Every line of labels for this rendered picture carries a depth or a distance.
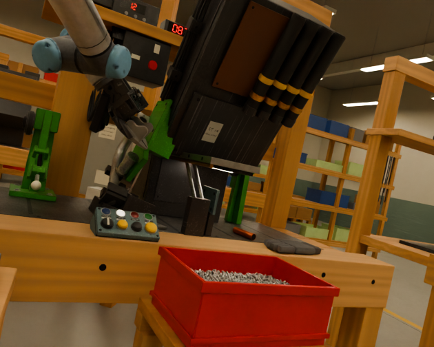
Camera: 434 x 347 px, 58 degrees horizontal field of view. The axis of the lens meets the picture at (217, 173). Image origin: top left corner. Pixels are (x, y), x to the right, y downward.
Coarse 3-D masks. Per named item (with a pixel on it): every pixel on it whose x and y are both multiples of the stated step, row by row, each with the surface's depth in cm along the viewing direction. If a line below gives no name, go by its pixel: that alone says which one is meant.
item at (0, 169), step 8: (8, 64) 702; (16, 64) 706; (24, 64) 711; (24, 72) 713; (40, 80) 715; (48, 80) 728; (56, 80) 734; (24, 136) 724; (24, 144) 726; (0, 168) 707; (8, 168) 718; (16, 168) 722; (24, 168) 728; (0, 176) 708
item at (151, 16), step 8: (120, 0) 132; (128, 0) 133; (136, 0) 134; (112, 8) 131; (120, 8) 132; (128, 8) 133; (136, 8) 134; (144, 8) 136; (152, 8) 137; (128, 16) 133; (136, 16) 134; (144, 16) 136; (152, 16) 137; (152, 24) 137
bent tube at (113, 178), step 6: (138, 114) 120; (144, 114) 122; (144, 120) 122; (126, 138) 124; (120, 144) 124; (126, 144) 124; (120, 150) 124; (126, 150) 125; (114, 156) 123; (120, 156) 123; (114, 162) 121; (120, 162) 122; (114, 168) 119; (114, 174) 117; (114, 180) 115
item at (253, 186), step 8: (264, 168) 948; (256, 176) 932; (264, 176) 941; (248, 184) 939; (256, 184) 948; (264, 184) 979; (256, 192) 937; (224, 208) 904; (248, 208) 938; (256, 208) 954
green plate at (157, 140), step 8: (160, 104) 120; (168, 104) 114; (152, 112) 123; (160, 112) 116; (168, 112) 115; (152, 120) 119; (160, 120) 113; (168, 120) 116; (160, 128) 115; (152, 136) 113; (160, 136) 115; (152, 144) 114; (160, 144) 115; (168, 144) 117; (136, 152) 118; (152, 152) 118; (160, 152) 116; (168, 152) 117
